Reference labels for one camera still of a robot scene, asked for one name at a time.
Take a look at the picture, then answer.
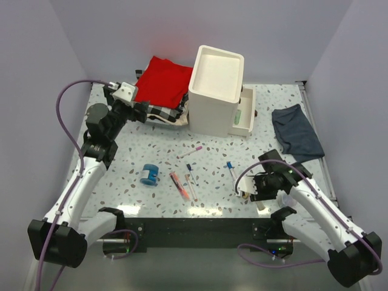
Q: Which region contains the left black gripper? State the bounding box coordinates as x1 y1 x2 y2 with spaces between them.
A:
104 85 149 141

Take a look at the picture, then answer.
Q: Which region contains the small clear plastic cup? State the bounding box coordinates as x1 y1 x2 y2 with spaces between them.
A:
277 193 298 207

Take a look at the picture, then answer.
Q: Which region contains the beige cork eraser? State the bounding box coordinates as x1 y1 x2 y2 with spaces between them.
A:
256 201 265 211

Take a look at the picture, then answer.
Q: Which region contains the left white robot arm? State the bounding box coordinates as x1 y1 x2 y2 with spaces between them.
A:
27 82 148 268

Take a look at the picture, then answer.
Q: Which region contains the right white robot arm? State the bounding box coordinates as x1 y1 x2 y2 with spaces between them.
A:
250 150 383 287

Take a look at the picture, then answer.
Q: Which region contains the black white checkered cloth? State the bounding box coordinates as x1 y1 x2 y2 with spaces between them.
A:
147 93 189 126

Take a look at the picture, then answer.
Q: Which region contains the red folded t-shirt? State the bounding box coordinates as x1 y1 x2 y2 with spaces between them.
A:
135 56 193 109

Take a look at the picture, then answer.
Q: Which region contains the blue cap white marker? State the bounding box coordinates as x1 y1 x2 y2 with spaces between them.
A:
226 161 238 188

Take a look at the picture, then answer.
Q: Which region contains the beige folded cloth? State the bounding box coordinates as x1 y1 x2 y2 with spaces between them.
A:
146 100 189 130

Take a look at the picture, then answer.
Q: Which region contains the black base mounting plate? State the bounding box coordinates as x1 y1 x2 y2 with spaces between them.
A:
101 218 294 254

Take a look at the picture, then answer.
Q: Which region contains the dark blue cloth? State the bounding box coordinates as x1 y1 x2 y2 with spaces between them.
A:
272 104 325 163

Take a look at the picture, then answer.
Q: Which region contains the pink cap marker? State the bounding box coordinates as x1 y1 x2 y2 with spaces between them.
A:
176 146 202 159

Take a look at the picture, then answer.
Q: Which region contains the blue tape dispenser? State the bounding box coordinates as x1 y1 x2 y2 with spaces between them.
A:
139 164 159 186

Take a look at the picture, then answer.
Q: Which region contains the red orange marker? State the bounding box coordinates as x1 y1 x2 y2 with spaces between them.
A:
169 172 190 201

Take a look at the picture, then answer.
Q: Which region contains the brown cap white marker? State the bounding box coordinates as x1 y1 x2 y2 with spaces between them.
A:
185 174 198 202

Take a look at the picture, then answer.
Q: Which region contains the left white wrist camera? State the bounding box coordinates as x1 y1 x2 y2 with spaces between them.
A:
112 82 138 106

